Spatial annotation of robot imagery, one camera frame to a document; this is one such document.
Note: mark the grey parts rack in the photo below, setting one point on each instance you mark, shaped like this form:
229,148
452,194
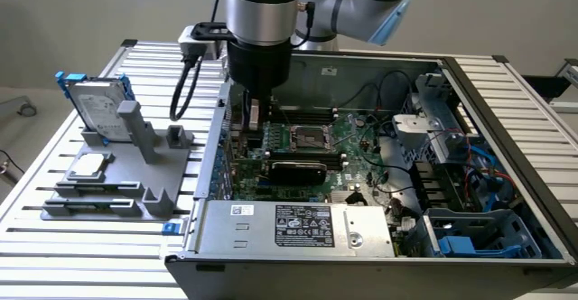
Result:
126,171

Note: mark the black open PC case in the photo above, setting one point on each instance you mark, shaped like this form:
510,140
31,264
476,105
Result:
497,164

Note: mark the silver metal drive cage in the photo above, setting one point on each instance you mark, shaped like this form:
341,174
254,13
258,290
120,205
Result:
432,124

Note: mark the grey disk bay cage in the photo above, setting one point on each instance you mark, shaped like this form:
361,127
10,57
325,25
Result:
506,225

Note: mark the green motherboard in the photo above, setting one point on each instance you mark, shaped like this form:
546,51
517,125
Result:
353,164

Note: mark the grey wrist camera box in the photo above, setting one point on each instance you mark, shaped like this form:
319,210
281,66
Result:
199,41

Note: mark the black RAM slots bank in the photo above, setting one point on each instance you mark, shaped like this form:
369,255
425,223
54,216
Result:
334,160
307,113

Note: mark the silver CPU chip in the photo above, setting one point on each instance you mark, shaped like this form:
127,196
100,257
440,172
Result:
90,164

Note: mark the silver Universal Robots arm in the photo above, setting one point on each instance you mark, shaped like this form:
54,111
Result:
258,9

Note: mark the blue case latch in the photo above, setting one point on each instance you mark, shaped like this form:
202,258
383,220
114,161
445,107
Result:
171,229

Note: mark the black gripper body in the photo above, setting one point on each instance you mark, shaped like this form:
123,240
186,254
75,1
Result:
258,64

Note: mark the CPU socket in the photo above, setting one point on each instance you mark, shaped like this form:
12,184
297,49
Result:
313,137

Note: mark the hard disk with blue carrier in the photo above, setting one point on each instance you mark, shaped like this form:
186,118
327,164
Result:
96,110

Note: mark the white aluminium frame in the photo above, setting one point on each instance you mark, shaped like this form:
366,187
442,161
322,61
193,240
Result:
566,76

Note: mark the grey caster wheel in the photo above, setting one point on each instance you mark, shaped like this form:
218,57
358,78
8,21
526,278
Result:
27,109

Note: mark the blue disk carrier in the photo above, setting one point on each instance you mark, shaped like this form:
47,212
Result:
458,246

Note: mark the black graphics card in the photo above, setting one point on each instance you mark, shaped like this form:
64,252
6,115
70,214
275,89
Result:
298,173

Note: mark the silver power supply unit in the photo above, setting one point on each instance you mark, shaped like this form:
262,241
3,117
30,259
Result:
289,229

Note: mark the silver chipset heatsink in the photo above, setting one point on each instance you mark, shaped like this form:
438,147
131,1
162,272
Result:
343,198

